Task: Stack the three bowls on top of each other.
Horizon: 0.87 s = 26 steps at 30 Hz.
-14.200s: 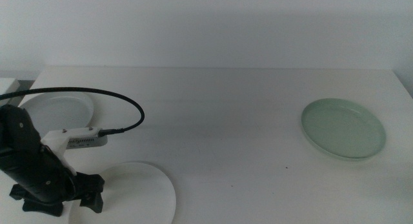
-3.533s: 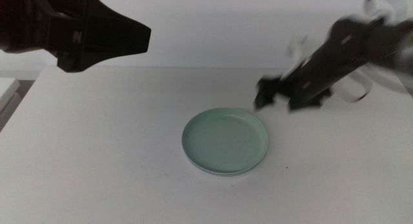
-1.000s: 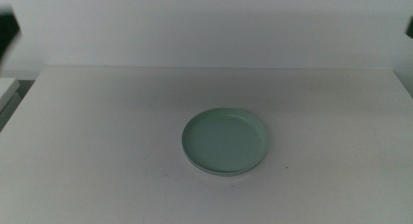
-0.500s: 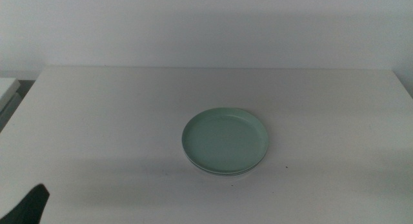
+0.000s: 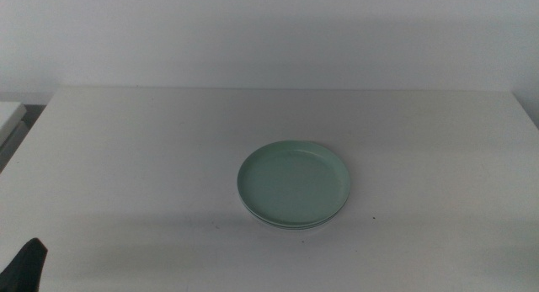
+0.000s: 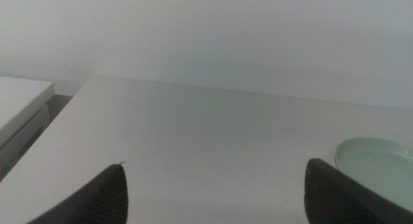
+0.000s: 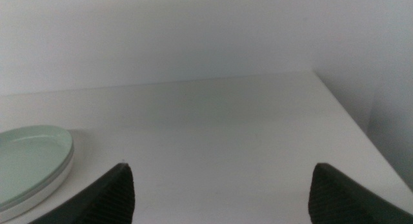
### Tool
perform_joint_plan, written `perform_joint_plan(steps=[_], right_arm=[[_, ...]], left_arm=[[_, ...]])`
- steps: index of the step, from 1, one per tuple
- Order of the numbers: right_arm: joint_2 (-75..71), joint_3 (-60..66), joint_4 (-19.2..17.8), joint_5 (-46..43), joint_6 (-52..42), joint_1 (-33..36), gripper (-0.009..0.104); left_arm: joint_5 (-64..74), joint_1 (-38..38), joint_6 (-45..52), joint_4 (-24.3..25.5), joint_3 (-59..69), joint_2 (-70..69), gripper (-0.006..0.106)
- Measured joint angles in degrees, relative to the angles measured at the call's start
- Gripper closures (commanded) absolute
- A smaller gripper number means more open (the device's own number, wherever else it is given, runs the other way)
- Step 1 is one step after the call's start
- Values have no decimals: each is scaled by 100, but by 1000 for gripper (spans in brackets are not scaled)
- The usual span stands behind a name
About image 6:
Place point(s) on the white side cabinet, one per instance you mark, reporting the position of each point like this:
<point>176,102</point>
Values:
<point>19,104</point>

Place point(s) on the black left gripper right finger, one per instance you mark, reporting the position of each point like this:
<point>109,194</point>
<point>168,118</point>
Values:
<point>338,198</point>

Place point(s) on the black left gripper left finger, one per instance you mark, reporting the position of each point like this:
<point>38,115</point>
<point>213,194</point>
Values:
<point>96,201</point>

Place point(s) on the pale green shallow bowl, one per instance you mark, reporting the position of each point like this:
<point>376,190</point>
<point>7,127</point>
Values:
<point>377,169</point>

